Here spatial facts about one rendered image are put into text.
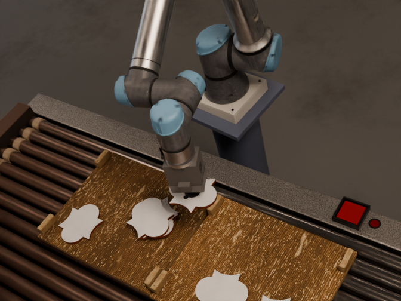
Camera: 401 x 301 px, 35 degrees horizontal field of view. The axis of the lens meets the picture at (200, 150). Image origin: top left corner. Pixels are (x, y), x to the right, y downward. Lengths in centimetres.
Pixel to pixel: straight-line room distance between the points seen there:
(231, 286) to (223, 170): 40
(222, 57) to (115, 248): 65
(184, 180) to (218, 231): 23
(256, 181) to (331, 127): 139
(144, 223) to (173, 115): 45
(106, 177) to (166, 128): 57
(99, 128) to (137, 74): 60
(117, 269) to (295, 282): 47
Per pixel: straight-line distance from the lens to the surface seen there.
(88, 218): 186
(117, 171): 194
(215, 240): 171
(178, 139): 144
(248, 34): 184
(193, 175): 154
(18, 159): 216
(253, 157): 227
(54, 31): 430
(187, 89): 148
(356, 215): 172
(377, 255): 167
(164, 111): 142
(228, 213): 175
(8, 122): 225
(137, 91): 154
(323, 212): 175
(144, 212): 178
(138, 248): 175
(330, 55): 356
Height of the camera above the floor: 234
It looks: 47 degrees down
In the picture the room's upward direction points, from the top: 17 degrees counter-clockwise
